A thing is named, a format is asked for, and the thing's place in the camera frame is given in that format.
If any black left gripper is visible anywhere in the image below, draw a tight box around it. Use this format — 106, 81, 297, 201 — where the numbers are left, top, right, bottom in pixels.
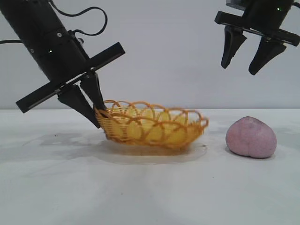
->
15, 29, 126, 129

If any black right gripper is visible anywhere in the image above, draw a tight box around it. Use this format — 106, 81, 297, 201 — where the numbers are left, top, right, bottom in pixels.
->
214, 0, 300, 75

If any yellow woven wicker basket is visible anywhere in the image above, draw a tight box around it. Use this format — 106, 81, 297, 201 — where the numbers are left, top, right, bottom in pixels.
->
93, 99, 210, 152

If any pink peach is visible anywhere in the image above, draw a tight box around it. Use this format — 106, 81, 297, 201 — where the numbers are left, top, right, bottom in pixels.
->
225, 116, 278, 159

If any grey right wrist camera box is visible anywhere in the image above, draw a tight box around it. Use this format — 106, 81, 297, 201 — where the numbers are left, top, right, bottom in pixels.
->
226, 0, 245, 8

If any black cable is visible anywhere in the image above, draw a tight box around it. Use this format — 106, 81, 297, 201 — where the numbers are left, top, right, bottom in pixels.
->
0, 39, 22, 46
48, 0, 108, 37

